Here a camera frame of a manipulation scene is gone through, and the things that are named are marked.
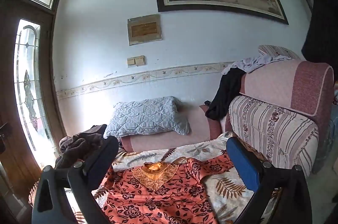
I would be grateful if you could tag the beige wall switch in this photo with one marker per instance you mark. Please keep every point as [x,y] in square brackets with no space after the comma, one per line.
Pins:
[131,61]
[140,60]

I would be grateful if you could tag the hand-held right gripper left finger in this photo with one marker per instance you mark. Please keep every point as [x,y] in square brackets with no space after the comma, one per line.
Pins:
[101,160]

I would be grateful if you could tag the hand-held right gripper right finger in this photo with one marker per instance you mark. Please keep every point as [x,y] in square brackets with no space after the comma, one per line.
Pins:
[243,163]

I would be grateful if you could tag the grey quilted pillow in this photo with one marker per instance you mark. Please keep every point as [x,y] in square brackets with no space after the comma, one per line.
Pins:
[148,115]

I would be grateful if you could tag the orange floral garment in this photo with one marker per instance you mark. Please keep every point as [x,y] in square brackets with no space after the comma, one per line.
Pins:
[158,200]

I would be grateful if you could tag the pale lavender garment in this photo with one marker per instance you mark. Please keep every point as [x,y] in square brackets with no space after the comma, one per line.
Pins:
[253,62]

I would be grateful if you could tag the leaf print blanket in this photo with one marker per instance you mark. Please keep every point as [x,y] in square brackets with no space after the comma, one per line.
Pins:
[200,146]

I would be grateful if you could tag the pink sofa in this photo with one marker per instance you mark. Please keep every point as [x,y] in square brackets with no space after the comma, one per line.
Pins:
[184,131]

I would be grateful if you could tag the small black object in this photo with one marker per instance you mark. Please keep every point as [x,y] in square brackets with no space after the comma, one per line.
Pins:
[207,102]

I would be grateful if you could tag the striped floral cushion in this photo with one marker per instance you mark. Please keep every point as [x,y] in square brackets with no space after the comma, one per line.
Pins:
[274,129]
[280,51]

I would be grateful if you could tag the wooden stained glass door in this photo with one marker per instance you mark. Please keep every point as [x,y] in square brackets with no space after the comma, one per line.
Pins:
[45,81]

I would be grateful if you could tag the brown fuzzy cloth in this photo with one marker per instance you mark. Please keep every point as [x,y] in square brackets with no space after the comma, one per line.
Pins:
[79,142]

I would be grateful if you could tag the hanging black garment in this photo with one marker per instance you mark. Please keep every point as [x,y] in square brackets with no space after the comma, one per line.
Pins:
[319,28]

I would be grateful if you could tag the framed wall plaque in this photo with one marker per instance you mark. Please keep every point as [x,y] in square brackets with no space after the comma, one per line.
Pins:
[144,29]

